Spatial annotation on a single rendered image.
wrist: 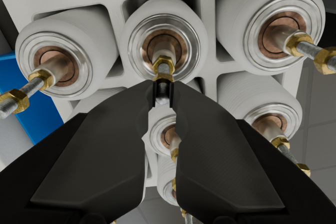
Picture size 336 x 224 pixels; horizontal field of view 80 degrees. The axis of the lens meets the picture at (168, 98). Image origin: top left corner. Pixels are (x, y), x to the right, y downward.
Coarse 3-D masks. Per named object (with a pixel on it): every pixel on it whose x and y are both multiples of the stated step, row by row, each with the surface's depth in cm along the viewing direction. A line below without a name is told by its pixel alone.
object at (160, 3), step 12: (156, 0) 21; (168, 0) 20; (180, 0) 26; (144, 12) 19; (156, 12) 19; (168, 12) 19; (180, 12) 19; (192, 12) 20; (132, 24) 20; (192, 24) 20; (120, 36) 21; (204, 36) 21; (120, 48) 22; (204, 48) 21; (204, 60) 22; (132, 72) 23; (192, 72) 22
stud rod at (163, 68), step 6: (162, 66) 16; (168, 66) 17; (162, 72) 15; (168, 72) 16; (162, 84) 13; (156, 90) 13; (162, 90) 13; (168, 90) 13; (156, 96) 13; (162, 96) 13; (168, 96) 13; (162, 102) 13
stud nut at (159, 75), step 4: (160, 72) 14; (156, 76) 14; (160, 76) 13; (164, 76) 14; (168, 76) 14; (172, 76) 14; (152, 80) 14; (156, 80) 13; (160, 80) 13; (164, 80) 13; (168, 80) 13; (172, 80) 13; (168, 84) 14
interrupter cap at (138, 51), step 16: (160, 16) 19; (176, 16) 19; (144, 32) 20; (160, 32) 20; (176, 32) 20; (192, 32) 20; (128, 48) 21; (144, 48) 21; (176, 48) 21; (192, 48) 21; (144, 64) 22; (176, 64) 22; (192, 64) 22; (176, 80) 22
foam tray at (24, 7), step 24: (24, 0) 25; (48, 0) 25; (72, 0) 25; (96, 0) 25; (120, 0) 25; (144, 0) 35; (192, 0) 34; (24, 24) 26; (120, 24) 27; (216, 48) 35; (120, 72) 32; (216, 72) 30; (288, 72) 30; (216, 96) 32
